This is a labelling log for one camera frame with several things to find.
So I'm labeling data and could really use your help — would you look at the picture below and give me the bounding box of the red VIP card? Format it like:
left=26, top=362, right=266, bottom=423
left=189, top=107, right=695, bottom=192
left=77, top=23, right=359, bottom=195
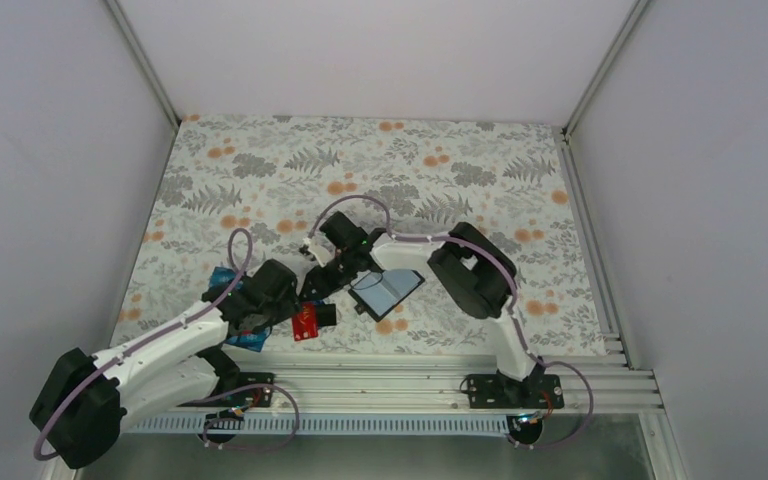
left=291, top=303, right=319, bottom=342

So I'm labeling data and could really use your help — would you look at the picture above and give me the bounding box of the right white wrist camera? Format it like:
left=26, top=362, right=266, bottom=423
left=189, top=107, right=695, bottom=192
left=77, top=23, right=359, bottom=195
left=300, top=237, right=335, bottom=267

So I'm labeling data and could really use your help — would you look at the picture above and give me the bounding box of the floral patterned table mat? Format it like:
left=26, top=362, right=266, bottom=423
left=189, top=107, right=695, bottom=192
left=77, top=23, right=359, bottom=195
left=112, top=115, right=606, bottom=356

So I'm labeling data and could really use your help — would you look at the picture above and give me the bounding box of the blue card with chip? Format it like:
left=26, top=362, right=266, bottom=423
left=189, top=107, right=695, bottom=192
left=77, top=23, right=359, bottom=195
left=208, top=266, right=242, bottom=292

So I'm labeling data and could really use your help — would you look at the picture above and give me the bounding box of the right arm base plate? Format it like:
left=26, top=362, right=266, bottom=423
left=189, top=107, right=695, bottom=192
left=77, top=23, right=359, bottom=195
left=460, top=374, right=565, bottom=409

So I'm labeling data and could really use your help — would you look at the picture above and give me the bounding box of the blue card lower left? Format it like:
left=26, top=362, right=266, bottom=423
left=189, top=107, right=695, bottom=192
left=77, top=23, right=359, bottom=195
left=225, top=330, right=271, bottom=352

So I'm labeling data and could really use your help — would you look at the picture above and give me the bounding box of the black card holder wallet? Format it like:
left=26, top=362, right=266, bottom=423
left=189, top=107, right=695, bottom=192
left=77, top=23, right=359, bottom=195
left=348, top=269, right=425, bottom=322

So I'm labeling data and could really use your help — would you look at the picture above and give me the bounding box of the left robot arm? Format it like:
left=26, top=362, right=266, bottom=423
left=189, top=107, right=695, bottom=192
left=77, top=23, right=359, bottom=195
left=29, top=260, right=319, bottom=469

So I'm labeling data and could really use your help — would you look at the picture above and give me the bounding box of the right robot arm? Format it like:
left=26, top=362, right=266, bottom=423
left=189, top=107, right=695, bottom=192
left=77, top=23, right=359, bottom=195
left=300, top=212, right=541, bottom=407

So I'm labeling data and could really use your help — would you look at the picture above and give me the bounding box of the aluminium rail frame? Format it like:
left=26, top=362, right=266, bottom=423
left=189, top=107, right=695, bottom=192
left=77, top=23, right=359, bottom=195
left=226, top=348, right=663, bottom=414

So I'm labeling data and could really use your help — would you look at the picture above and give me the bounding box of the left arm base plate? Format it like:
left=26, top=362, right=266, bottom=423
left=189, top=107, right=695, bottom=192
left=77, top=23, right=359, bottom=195
left=181, top=372, right=275, bottom=408

